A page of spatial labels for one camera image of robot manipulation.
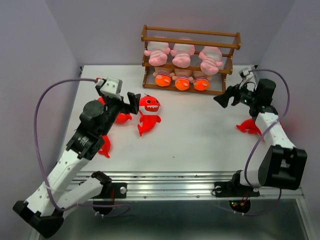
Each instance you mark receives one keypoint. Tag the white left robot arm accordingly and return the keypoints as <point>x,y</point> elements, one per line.
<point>46,209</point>

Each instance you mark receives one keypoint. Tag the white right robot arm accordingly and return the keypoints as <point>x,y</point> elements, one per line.
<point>283,164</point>

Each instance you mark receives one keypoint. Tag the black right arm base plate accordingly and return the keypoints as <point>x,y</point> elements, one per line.
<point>227,189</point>

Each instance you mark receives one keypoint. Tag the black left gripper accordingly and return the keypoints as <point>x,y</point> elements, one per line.
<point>133,107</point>

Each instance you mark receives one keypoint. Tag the boy doll from corner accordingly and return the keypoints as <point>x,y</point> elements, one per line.
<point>201,81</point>

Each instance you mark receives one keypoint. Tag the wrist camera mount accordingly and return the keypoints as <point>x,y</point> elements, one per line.
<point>247,76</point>
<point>109,87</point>

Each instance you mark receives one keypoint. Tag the boy doll black hair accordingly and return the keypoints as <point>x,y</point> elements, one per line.
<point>163,76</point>

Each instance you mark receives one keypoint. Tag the pink pig plush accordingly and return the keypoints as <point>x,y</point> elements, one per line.
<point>157,52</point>
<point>211,60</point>
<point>181,54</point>

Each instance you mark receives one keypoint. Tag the red shark plush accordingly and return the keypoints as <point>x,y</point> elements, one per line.
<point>249,126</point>
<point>106,147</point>
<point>119,120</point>
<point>149,107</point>

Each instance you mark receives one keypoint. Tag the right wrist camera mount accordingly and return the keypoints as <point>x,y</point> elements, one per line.
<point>247,76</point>

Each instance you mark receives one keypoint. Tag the boy doll face up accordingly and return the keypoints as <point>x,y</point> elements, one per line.
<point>182,79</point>

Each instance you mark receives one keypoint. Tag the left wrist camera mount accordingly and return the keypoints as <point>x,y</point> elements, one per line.
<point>109,87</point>

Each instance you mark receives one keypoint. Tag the aluminium rail frame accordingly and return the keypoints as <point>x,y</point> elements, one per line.
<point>195,146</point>

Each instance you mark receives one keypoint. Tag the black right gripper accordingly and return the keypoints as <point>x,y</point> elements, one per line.
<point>231,91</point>

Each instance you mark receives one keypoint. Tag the wooden three-tier shelf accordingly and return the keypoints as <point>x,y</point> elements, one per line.
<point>193,61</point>

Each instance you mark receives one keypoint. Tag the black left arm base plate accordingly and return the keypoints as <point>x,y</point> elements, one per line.
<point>114,190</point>

